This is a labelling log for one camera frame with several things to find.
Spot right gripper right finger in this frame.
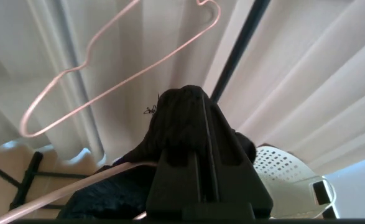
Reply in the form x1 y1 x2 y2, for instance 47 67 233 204
200 93 274 219

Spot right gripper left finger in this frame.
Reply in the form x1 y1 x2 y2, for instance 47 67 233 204
146 149 206 218

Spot black drawstring shorts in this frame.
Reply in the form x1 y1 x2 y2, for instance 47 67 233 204
56 84 213 220

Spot pink clothes hanger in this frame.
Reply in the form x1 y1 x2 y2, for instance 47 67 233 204
0 161 158 224
19 0 222 139

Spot white laundry basket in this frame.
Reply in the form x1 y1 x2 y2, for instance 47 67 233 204
252 145 337 219

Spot black clothes rack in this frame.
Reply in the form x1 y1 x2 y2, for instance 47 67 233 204
0 0 272 211

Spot beige curtain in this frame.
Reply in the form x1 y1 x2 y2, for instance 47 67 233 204
0 0 365 175

